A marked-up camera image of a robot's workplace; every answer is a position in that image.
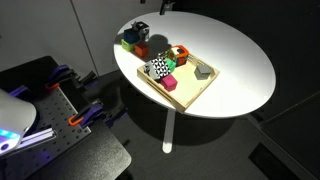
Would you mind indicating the purple orange clamp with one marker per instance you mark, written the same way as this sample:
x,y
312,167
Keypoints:
x,y
60,74

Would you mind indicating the orange handled clamp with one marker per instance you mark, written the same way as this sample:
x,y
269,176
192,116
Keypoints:
x,y
86,115

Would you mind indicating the orange plush number cube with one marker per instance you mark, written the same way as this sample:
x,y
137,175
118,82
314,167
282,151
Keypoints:
x,y
178,54

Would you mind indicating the wooden tray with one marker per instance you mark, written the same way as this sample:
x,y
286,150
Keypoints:
x,y
188,87

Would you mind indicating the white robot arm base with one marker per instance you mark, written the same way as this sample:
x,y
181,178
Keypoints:
x,y
16,118

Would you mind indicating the blue foam cube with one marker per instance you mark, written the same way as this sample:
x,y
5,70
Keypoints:
x,y
131,36

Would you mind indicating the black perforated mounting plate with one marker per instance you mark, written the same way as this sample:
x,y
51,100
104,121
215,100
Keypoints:
x,y
53,136

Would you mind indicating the magenta foam cube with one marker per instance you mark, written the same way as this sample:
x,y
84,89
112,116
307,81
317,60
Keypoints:
x,y
169,83

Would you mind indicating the grey foam cube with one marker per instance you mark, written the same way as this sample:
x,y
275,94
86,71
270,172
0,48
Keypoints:
x,y
202,72

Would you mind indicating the orange foam cube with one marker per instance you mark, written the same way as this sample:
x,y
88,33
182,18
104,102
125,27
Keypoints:
x,y
141,49

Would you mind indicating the white table leg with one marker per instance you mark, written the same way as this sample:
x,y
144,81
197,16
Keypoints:
x,y
168,133

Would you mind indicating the lime green foam cube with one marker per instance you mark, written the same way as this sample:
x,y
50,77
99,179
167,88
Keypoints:
x,y
127,46

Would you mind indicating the black white patterned plush cube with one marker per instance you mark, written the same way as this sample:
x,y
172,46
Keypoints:
x,y
156,69

